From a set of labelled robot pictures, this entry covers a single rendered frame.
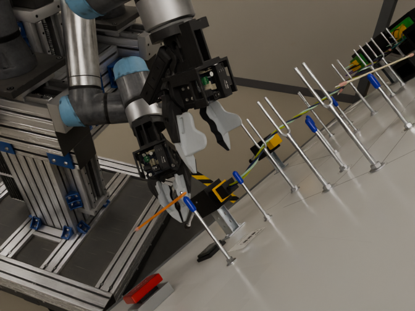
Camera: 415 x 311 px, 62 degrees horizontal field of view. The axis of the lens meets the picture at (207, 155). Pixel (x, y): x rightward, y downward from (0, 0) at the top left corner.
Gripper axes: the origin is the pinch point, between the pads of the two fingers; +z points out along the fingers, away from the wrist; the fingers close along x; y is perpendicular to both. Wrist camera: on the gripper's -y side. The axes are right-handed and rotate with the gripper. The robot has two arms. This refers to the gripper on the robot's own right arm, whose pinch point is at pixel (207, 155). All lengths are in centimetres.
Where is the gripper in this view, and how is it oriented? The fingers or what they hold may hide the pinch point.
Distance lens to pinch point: 56.2
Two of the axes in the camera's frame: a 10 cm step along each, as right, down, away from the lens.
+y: 7.1, -0.4, -7.1
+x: 6.3, -4.2, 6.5
